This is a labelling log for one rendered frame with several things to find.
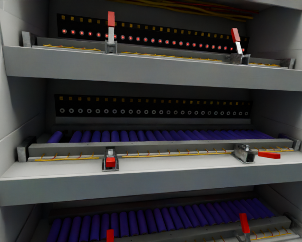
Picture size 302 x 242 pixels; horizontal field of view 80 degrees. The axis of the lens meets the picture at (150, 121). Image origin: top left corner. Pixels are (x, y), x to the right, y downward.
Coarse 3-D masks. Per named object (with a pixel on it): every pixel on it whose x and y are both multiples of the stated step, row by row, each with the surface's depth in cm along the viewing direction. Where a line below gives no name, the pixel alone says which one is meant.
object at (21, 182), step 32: (32, 128) 37; (288, 128) 46; (0, 160) 26; (64, 160) 32; (96, 160) 33; (128, 160) 34; (160, 160) 34; (192, 160) 35; (224, 160) 36; (256, 160) 37; (288, 160) 38; (0, 192) 26; (32, 192) 27; (64, 192) 28; (96, 192) 30; (128, 192) 31; (160, 192) 32
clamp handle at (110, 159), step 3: (108, 150) 30; (111, 150) 30; (108, 153) 30; (111, 153) 30; (108, 156) 30; (111, 156) 30; (108, 159) 25; (111, 159) 25; (114, 159) 25; (108, 162) 24; (111, 162) 24; (114, 162) 24; (108, 165) 24; (111, 165) 24; (114, 165) 24
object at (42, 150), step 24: (48, 144) 32; (72, 144) 33; (96, 144) 34; (120, 144) 35; (144, 144) 35; (168, 144) 36; (192, 144) 37; (216, 144) 39; (264, 144) 41; (288, 144) 43
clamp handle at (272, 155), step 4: (244, 148) 36; (248, 148) 36; (248, 152) 35; (252, 152) 34; (256, 152) 34; (260, 152) 32; (264, 152) 32; (268, 152) 32; (260, 156) 32; (264, 156) 32; (268, 156) 31; (272, 156) 30; (276, 156) 30
